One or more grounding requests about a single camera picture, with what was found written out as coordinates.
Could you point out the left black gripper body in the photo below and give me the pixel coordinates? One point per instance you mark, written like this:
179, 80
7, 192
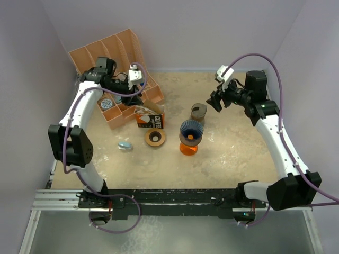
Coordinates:
119, 87

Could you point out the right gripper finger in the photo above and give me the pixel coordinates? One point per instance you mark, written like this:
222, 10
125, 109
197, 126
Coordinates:
214, 101
220, 86

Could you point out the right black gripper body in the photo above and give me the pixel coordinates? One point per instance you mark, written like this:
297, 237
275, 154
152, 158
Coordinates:
233, 94

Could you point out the coffee filter box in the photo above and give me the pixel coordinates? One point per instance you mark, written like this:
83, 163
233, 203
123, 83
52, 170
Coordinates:
150, 115

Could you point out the blue ribbed coffee dripper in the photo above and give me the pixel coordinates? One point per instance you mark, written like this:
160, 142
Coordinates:
193, 128

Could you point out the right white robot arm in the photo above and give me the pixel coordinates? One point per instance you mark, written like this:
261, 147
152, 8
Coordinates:
293, 187

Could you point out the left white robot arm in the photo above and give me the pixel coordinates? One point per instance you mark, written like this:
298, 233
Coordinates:
69, 141

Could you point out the peach plastic file organizer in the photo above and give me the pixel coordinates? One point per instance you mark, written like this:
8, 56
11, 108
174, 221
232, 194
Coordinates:
124, 48

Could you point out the light blue stapler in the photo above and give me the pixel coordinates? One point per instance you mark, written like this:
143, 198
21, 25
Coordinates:
124, 145

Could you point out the orange glass carafe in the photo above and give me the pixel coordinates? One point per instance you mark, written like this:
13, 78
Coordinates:
188, 145

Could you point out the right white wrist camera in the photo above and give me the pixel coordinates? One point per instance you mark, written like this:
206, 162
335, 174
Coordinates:
223, 76

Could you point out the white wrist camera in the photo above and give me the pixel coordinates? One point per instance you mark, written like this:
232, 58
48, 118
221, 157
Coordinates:
135, 76
223, 76

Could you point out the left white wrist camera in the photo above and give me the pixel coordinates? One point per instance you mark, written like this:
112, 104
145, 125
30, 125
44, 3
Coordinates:
135, 76

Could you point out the wooden ring stand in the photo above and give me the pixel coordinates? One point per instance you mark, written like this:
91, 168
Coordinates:
155, 137

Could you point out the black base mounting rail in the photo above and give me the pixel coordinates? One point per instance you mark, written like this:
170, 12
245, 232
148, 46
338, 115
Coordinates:
122, 203

